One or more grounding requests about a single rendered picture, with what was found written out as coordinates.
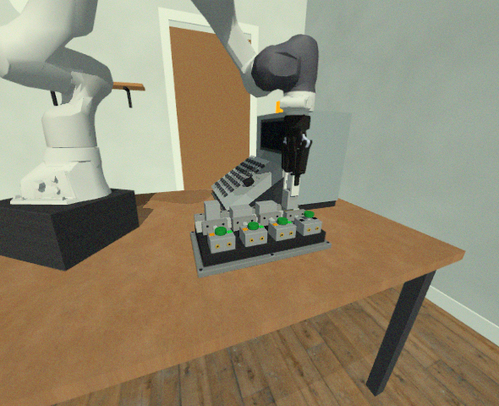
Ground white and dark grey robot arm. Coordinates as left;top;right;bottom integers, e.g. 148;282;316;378
0;0;319;205

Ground grey control cabinet with keypad desk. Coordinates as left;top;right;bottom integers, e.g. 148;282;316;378
211;101;352;211

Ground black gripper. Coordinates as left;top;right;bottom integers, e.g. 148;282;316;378
281;114;312;196

